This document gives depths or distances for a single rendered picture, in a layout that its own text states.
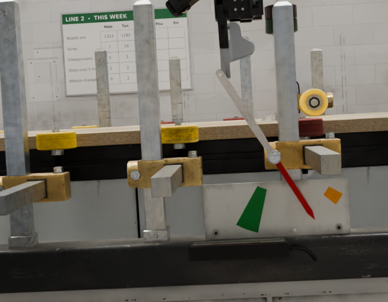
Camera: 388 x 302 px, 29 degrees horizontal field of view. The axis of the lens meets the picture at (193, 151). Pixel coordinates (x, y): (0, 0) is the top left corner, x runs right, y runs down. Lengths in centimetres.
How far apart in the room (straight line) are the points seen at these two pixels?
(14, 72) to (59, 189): 23
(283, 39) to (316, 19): 727
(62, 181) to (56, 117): 730
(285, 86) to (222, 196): 23
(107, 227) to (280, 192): 43
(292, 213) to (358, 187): 27
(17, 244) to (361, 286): 63
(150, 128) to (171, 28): 719
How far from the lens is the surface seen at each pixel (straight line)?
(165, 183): 111
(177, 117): 245
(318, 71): 246
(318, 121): 150
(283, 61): 136
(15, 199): 121
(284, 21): 137
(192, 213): 159
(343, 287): 142
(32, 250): 141
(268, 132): 156
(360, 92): 865
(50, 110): 870
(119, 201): 160
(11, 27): 142
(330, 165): 111
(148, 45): 137
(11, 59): 141
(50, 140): 152
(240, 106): 130
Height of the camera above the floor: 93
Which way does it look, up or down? 3 degrees down
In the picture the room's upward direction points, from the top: 3 degrees counter-clockwise
